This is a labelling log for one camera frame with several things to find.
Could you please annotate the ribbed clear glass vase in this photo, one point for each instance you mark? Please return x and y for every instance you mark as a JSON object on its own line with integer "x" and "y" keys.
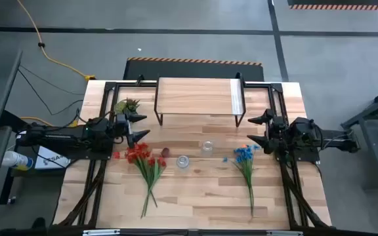
{"x": 182, "y": 161}

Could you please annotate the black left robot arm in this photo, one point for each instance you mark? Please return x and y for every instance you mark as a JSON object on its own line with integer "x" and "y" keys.
{"x": 61, "y": 137}

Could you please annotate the blue artificial flower bunch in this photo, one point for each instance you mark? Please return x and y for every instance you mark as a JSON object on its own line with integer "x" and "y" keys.
{"x": 244, "y": 154}

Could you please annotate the diamond-pattern clear glass vase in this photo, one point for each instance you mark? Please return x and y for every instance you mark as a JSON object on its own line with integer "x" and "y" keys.
{"x": 207, "y": 146}

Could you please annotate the wooden shelf with black legs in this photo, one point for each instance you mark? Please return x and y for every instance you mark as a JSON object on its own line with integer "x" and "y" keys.
{"x": 195, "y": 95}

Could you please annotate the white printed box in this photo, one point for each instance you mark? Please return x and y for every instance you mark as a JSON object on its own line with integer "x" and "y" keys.
{"x": 49, "y": 160}

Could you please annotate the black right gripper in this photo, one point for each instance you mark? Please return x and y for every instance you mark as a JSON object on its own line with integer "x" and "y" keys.
{"x": 279, "y": 131}

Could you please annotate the white spray bottle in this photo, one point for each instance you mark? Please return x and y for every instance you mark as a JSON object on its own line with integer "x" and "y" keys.
{"x": 13, "y": 159}

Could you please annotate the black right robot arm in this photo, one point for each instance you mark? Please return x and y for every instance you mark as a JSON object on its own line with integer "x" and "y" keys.
{"x": 307, "y": 131}

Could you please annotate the orange artificial tulip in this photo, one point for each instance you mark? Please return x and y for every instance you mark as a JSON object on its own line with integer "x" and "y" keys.
{"x": 244, "y": 145}

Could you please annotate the black hazard-striped floor mat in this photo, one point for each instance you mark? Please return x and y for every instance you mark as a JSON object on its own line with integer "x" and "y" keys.
{"x": 192, "y": 70}
{"x": 340, "y": 2}

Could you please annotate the silver metal bracket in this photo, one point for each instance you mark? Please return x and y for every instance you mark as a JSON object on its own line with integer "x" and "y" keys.
{"x": 101, "y": 232}
{"x": 284, "y": 233}

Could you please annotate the dark red artificial tulip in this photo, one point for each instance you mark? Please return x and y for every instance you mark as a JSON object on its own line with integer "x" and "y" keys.
{"x": 165, "y": 151}

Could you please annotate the potted green succulent plant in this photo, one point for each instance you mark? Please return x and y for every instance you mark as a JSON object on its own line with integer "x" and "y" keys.
{"x": 128, "y": 106}

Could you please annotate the loose red flower head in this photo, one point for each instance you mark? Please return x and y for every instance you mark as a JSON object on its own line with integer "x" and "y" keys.
{"x": 116, "y": 155}

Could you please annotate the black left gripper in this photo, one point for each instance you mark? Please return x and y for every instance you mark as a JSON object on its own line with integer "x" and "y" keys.
{"x": 120, "y": 128}

